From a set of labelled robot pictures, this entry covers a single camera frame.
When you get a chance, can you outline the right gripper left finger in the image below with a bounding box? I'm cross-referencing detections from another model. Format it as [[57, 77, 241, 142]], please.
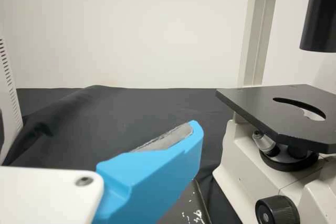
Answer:
[[0, 110, 5, 157]]

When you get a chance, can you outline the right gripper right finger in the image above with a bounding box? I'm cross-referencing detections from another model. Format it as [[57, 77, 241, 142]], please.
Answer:
[[91, 120, 204, 224]]

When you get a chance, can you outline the cream microscope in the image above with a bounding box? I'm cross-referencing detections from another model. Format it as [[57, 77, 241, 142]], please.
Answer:
[[212, 0, 336, 224]]

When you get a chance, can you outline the white incubator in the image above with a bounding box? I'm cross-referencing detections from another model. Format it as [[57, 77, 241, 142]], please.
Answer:
[[0, 36, 25, 167]]

